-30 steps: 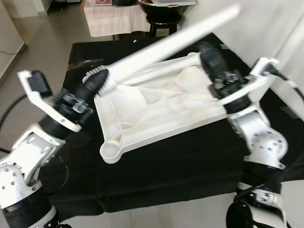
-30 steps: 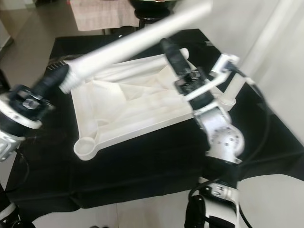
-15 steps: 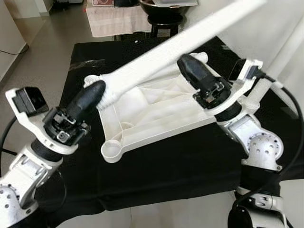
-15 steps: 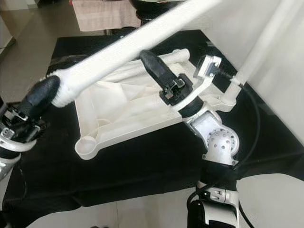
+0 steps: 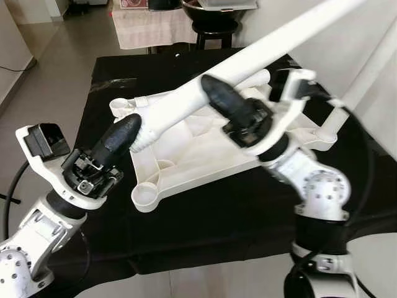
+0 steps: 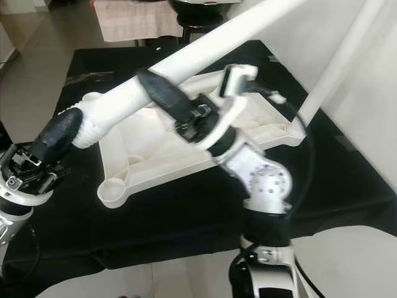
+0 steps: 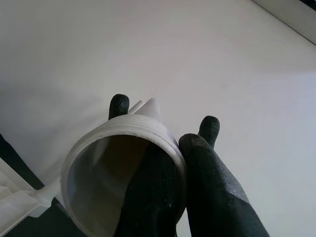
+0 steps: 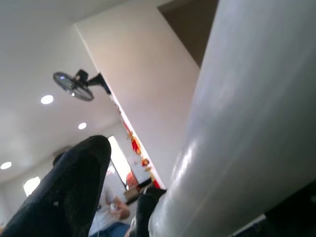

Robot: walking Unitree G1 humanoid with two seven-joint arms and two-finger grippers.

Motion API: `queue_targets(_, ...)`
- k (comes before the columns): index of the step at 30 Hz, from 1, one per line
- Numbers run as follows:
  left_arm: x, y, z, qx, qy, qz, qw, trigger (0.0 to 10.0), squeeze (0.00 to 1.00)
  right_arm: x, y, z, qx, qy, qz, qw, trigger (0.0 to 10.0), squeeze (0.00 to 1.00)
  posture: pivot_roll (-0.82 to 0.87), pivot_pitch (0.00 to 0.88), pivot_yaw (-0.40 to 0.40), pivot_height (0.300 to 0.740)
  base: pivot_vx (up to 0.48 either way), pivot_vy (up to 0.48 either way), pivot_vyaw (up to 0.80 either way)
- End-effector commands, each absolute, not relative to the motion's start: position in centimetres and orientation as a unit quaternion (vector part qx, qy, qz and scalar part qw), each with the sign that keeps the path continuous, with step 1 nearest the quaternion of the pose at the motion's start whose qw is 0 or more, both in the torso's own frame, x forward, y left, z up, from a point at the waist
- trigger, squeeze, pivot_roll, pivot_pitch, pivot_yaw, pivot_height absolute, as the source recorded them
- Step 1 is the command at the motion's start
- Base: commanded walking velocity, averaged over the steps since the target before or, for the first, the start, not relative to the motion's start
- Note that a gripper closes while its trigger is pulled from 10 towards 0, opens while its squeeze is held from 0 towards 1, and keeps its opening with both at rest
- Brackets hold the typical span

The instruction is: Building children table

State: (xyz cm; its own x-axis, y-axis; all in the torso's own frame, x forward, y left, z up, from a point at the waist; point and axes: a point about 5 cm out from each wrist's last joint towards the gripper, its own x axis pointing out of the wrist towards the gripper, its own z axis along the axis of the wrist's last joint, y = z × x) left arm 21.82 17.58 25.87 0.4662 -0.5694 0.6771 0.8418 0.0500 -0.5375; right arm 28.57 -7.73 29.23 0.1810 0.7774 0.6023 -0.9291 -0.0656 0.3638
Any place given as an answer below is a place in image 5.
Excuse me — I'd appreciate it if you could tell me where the red patterned box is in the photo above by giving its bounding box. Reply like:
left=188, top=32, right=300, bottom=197
left=120, top=0, right=149, bottom=9

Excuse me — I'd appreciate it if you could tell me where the clear plastic storage bin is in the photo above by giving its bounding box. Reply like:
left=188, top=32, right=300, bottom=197
left=197, top=0, right=259, bottom=11

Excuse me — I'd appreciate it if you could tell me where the white plastic children table top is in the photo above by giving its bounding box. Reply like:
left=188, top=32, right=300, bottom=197
left=110, top=65, right=339, bottom=214

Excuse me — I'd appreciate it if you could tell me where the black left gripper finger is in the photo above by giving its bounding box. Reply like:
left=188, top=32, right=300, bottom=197
left=90, top=113, right=143, bottom=168

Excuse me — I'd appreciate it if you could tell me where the black bag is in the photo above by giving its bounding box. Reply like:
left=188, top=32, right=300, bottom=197
left=149, top=0, right=182, bottom=11

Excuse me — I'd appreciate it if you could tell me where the black round stool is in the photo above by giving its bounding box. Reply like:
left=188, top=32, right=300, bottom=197
left=180, top=0, right=244, bottom=50

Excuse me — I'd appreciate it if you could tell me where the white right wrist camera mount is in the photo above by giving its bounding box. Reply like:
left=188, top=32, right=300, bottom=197
left=239, top=68, right=343, bottom=157

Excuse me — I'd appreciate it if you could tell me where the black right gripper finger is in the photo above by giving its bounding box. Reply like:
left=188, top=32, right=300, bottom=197
left=200, top=74, right=261, bottom=125

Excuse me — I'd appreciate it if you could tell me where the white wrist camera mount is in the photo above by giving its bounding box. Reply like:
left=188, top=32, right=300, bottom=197
left=239, top=68, right=343, bottom=157
left=16, top=123, right=109, bottom=210

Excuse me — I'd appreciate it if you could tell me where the black tablecloth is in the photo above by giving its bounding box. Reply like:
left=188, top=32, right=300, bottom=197
left=47, top=48, right=397, bottom=277

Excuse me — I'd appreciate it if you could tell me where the cloth covered side table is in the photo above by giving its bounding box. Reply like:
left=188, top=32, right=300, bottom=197
left=112, top=6, right=199, bottom=50

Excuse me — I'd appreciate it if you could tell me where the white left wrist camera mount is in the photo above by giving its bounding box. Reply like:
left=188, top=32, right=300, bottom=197
left=16, top=123, right=109, bottom=210

